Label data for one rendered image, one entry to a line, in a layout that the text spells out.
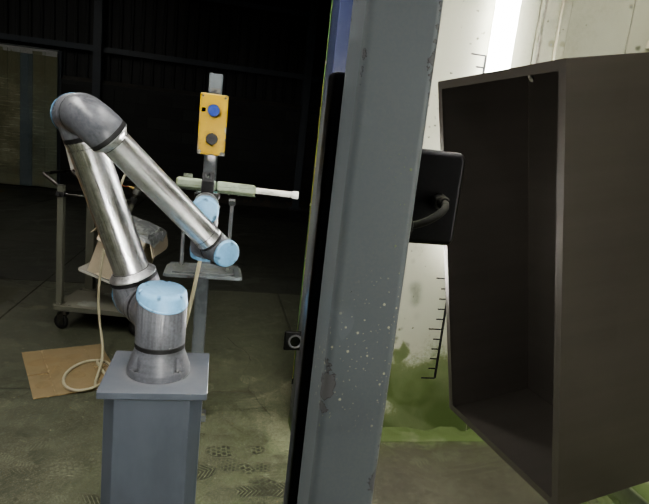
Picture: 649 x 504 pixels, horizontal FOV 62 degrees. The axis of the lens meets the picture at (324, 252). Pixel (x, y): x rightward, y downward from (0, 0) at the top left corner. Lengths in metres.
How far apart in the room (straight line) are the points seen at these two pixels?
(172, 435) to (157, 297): 0.41
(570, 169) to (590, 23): 1.50
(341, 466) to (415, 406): 2.35
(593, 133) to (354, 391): 1.14
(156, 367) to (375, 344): 1.35
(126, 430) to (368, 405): 1.37
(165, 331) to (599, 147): 1.26
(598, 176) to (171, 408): 1.31
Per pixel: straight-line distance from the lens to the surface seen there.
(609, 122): 1.47
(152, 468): 1.79
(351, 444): 0.41
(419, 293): 2.54
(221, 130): 2.42
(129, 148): 1.59
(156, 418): 1.70
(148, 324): 1.66
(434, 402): 2.79
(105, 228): 1.75
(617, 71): 1.48
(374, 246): 0.36
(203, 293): 2.59
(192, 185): 2.17
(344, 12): 2.38
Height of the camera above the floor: 1.38
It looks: 11 degrees down
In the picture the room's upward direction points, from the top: 6 degrees clockwise
